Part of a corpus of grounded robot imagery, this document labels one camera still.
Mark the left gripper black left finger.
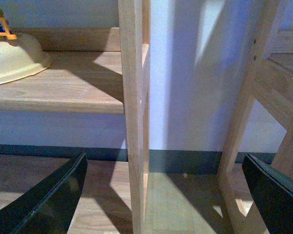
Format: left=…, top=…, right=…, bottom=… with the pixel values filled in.
left=0, top=153, right=87, bottom=234

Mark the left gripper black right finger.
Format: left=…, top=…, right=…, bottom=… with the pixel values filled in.
left=242, top=154, right=293, bottom=234

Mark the wooden shelf unit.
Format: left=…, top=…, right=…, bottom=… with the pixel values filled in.
left=0, top=0, right=150, bottom=234

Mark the cream plastic bowl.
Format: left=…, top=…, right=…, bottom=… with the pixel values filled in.
left=0, top=33, right=52, bottom=85

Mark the wooden chair frame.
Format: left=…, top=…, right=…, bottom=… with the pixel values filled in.
left=217, top=0, right=293, bottom=234

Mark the orange toy frame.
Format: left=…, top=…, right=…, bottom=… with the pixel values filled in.
left=0, top=7, right=17, bottom=41

